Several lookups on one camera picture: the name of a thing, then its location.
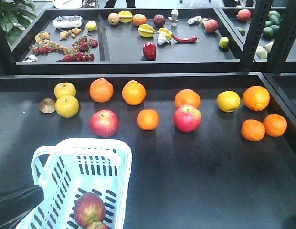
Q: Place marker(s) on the red apple left tray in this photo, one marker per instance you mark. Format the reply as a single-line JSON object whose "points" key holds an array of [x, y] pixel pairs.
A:
{"points": [[187, 118]]}

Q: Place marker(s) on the orange with knob centre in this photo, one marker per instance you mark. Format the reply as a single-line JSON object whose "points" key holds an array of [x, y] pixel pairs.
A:
{"points": [[134, 93]]}

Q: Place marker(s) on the large orange grapefruit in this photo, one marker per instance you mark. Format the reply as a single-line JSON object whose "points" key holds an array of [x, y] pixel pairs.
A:
{"points": [[187, 96]]}

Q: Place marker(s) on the brown mushroom cap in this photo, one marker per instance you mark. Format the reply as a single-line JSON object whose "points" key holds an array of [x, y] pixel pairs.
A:
{"points": [[47, 105]]}

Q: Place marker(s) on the dark red apple front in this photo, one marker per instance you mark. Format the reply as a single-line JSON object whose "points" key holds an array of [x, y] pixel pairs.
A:
{"points": [[89, 208]]}

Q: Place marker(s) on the small orange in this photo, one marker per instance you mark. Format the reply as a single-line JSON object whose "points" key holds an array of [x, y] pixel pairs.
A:
{"points": [[148, 119], [275, 125], [253, 130]]}

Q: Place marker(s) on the dark red apple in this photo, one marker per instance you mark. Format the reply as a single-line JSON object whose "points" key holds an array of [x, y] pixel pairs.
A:
{"points": [[97, 225], [89, 208]]}

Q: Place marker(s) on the light blue plastic basket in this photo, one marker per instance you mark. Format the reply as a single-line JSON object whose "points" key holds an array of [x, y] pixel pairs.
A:
{"points": [[73, 167]]}

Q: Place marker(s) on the yellow pear apple front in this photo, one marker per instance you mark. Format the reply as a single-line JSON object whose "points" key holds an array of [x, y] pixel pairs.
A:
{"points": [[67, 106]]}

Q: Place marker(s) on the black wooden produce stand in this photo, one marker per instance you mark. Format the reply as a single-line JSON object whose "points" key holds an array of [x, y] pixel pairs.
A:
{"points": [[210, 178]]}

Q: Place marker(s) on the yellow pear apple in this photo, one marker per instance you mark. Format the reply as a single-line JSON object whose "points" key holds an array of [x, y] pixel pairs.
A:
{"points": [[65, 88], [67, 106]]}

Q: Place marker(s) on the yellow pear apple back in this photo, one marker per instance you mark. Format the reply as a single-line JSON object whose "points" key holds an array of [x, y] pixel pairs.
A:
{"points": [[65, 88]]}

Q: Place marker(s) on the yellow round citrus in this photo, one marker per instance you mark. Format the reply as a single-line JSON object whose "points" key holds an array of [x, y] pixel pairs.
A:
{"points": [[228, 101]]}

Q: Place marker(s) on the red bell pepper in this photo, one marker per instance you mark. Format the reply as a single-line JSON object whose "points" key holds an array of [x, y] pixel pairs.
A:
{"points": [[149, 50]]}

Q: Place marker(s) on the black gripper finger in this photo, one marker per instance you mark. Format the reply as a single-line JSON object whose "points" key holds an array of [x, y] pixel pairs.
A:
{"points": [[16, 205]]}

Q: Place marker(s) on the green potted plant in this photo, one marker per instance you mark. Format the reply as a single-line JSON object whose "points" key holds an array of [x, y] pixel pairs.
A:
{"points": [[15, 17]]}

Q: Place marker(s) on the red apple left centre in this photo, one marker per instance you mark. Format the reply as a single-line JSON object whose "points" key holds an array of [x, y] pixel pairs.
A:
{"points": [[104, 123]]}

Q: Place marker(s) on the small orange right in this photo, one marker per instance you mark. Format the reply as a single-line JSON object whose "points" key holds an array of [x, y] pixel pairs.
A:
{"points": [[275, 125]]}

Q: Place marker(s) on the orange with knob left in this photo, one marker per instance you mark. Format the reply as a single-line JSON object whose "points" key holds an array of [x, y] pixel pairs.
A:
{"points": [[101, 90]]}

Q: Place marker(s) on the small orange left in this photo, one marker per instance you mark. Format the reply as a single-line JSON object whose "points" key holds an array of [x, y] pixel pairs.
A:
{"points": [[253, 130]]}

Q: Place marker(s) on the red chili pepper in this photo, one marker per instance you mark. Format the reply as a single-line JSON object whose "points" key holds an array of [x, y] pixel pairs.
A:
{"points": [[191, 39]]}

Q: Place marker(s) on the small orange centre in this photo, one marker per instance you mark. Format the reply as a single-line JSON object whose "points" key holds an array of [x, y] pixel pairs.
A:
{"points": [[148, 119]]}

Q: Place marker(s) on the large orange with knob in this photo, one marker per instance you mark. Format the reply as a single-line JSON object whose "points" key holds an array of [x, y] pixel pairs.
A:
{"points": [[256, 98]]}

